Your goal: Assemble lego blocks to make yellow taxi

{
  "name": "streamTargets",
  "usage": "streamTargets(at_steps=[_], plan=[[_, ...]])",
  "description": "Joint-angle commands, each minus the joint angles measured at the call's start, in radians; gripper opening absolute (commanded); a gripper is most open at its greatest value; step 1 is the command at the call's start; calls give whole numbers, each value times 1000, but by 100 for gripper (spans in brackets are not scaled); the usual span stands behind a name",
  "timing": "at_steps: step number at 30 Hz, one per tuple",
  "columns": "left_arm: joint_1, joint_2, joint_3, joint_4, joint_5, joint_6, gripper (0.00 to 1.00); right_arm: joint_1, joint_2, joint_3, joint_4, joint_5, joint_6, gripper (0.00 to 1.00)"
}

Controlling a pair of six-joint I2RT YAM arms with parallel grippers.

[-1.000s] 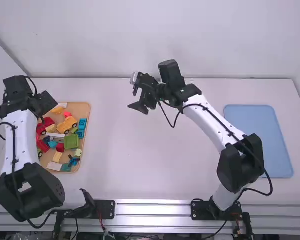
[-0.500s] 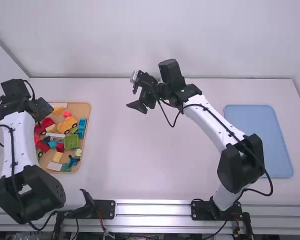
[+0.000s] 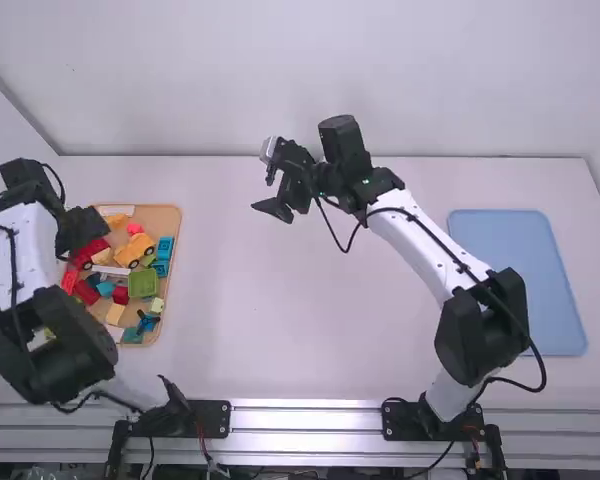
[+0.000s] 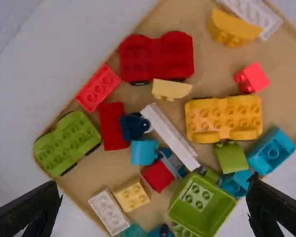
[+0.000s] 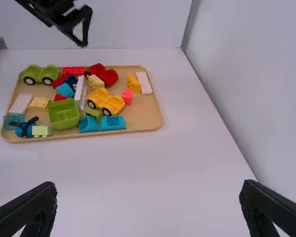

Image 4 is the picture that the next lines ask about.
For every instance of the coral long toy brick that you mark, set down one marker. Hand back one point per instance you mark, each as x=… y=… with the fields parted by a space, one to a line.
x=97 y=89

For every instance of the green small toy brick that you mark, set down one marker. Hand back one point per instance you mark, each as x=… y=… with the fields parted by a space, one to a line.
x=230 y=158

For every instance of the blue curved toy brick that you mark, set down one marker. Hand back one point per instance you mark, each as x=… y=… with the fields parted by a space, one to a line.
x=143 y=153

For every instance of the pale yellow square toy brick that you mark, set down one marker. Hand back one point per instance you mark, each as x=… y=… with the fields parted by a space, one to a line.
x=132 y=197

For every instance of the blue grey toy brick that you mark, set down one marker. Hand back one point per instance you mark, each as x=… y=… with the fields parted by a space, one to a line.
x=172 y=160

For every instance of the tan tray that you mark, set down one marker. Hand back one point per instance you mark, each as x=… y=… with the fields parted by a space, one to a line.
x=212 y=74

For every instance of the white long toy brick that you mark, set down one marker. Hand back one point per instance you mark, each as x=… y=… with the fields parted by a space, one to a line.
x=170 y=135

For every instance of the white flat toy brick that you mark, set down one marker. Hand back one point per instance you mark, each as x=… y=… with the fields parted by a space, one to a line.
x=261 y=14

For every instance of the yellow toy car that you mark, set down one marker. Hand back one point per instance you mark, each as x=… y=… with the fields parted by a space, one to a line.
x=224 y=118

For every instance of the green toy car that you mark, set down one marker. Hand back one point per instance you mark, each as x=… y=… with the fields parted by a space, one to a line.
x=64 y=143

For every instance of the coral small toy brick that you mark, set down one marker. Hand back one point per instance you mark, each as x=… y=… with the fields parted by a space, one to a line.
x=254 y=76

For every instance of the dark blue toy brick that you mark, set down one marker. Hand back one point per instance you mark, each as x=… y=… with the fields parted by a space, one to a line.
x=133 y=126

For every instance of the green large toy brick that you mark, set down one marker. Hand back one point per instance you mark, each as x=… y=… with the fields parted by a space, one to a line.
x=199 y=205

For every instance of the teal toy brick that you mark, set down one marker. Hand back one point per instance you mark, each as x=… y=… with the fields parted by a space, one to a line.
x=133 y=232

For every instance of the pale yellow curved toy brick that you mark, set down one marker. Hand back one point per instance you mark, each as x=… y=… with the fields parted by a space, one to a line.
x=171 y=89

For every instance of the dark red toy brick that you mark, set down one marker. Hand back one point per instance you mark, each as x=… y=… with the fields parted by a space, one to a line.
x=112 y=128

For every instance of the red square toy brick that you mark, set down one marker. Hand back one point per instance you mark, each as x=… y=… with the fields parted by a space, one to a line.
x=159 y=176

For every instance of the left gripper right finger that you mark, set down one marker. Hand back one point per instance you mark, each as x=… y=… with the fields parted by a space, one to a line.
x=281 y=214

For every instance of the red toy car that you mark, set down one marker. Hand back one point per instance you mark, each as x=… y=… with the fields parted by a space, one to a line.
x=158 y=56

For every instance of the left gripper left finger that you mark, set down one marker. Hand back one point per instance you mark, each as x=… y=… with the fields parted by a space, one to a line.
x=19 y=214

